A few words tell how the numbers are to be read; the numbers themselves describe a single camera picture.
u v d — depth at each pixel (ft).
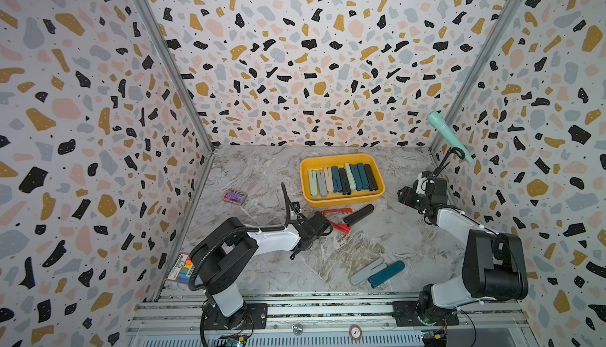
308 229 2.33
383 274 2.69
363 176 3.53
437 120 2.74
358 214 3.19
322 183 3.48
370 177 3.49
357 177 3.51
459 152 2.79
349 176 3.50
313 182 3.49
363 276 2.66
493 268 1.48
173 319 2.44
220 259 1.47
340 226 3.05
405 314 2.40
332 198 3.35
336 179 3.49
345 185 3.40
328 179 3.49
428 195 2.46
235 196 3.29
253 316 2.40
